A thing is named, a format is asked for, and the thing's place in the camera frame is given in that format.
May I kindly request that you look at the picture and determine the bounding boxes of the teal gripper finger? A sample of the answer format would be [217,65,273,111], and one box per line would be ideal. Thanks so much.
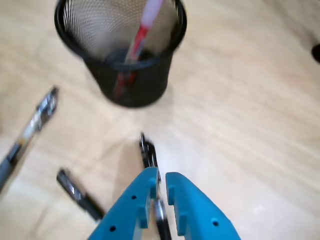
[165,171,242,240]
[88,166,160,240]

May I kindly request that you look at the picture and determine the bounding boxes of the clear gel pen black cap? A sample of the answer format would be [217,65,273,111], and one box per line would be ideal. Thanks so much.
[56,167,106,223]

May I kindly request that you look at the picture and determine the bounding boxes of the black retractable pen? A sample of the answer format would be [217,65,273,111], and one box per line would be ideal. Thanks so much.
[138,132,173,240]

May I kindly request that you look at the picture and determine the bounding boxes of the clear pen grey grip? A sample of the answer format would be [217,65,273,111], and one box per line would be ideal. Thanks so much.
[0,86,60,193]

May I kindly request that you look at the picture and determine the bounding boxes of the red pen white grip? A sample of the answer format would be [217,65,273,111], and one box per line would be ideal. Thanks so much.
[113,0,166,101]

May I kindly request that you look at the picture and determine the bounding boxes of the black mesh pen holder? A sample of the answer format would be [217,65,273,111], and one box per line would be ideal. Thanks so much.
[53,0,188,108]

